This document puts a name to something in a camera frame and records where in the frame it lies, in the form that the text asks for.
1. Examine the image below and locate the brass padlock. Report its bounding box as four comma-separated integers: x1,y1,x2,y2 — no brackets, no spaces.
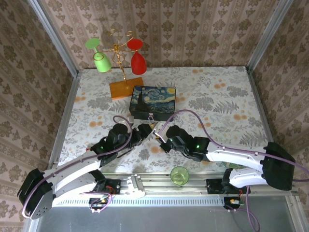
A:
147,113,156,130

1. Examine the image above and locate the starry night painted box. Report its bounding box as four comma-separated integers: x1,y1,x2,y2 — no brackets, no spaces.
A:
129,85,177,121

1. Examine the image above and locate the green transparent cup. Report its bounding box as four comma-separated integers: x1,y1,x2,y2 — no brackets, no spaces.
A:
170,166,190,187

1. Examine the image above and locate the black left electronics board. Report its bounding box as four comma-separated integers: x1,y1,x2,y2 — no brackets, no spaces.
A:
88,197,113,213

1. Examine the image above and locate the black electronics board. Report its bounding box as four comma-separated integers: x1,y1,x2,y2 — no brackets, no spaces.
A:
88,197,113,213
223,197,244,212

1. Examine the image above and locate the floral tablecloth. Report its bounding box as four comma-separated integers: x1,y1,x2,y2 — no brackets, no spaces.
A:
59,66,278,174

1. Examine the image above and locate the green wine glass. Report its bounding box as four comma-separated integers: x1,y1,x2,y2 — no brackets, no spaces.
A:
84,38,112,73

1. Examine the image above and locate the black right electronics board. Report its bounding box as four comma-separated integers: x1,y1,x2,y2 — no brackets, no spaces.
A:
223,197,244,212

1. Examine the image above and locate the red wine glass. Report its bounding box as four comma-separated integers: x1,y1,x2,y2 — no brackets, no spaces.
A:
127,38,147,75

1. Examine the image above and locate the grey metal shelf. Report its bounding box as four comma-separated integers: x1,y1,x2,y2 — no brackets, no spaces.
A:
24,195,300,232

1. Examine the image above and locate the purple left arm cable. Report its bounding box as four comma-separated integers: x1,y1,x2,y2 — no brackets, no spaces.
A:
22,115,134,218

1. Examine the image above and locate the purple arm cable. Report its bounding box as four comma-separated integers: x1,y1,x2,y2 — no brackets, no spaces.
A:
155,110,309,232
22,115,134,218

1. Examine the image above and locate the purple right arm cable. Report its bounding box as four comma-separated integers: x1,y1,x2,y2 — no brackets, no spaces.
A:
155,110,309,232

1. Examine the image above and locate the gold wire glass rack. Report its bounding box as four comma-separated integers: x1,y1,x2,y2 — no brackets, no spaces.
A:
101,29,145,101

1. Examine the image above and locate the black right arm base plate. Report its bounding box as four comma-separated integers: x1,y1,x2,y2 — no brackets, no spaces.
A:
206,178,251,195

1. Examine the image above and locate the aluminium mounting rail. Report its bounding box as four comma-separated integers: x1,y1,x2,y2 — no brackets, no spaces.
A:
52,171,299,201

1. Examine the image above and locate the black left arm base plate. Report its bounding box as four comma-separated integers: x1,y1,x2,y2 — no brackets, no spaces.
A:
95,178,121,195

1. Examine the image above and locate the white plastic bracket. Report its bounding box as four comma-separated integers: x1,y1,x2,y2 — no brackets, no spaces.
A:
120,174,146,200

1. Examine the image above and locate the aluminium side rail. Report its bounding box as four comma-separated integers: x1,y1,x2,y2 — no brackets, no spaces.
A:
245,66,285,174
48,70,83,170

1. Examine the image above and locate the white slotted cable duct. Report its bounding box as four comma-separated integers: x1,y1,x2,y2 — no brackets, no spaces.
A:
53,196,225,207

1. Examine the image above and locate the aluminium frame post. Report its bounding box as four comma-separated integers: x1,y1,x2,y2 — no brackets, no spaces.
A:
28,0,79,73
246,0,294,71

